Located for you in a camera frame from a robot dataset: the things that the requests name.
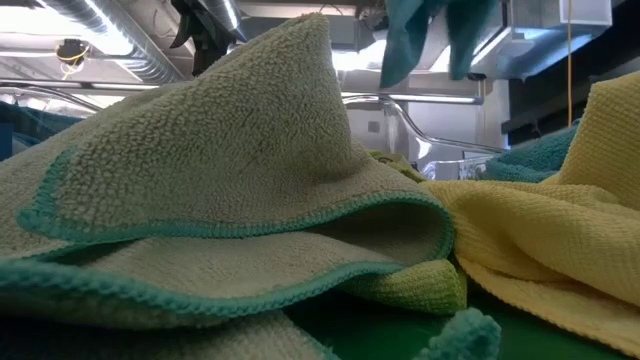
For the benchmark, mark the black round ceiling device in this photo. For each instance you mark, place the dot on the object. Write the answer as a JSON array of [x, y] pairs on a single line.
[[71, 50]]

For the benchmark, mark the black ceiling beam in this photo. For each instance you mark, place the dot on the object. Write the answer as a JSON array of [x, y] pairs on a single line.
[[575, 85]]

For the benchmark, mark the yellow microfiber towel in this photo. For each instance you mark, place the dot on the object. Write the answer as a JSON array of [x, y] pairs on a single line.
[[550, 235]]

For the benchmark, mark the long ceiling light tube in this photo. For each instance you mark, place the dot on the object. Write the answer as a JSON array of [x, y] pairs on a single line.
[[120, 86], [430, 99]]

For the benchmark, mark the silver spiral air duct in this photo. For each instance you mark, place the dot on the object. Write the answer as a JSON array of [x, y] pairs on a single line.
[[140, 55]]

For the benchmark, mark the black overhead fixture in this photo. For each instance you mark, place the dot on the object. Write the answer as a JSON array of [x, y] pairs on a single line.
[[205, 40]]

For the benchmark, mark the green table mat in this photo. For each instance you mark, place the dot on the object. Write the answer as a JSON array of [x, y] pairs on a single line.
[[375, 335]]

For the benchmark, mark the lime green microfiber towel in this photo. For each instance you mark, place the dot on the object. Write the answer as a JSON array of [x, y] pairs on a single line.
[[420, 287]]

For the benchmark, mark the clear plastic container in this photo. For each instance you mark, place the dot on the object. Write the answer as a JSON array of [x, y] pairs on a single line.
[[50, 107], [440, 160]]

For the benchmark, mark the white towel with teal trim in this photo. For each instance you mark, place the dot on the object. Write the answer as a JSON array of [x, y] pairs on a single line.
[[225, 150], [225, 345]]

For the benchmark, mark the silver rectangular air duct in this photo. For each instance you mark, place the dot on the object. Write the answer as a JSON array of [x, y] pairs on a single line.
[[530, 45]]

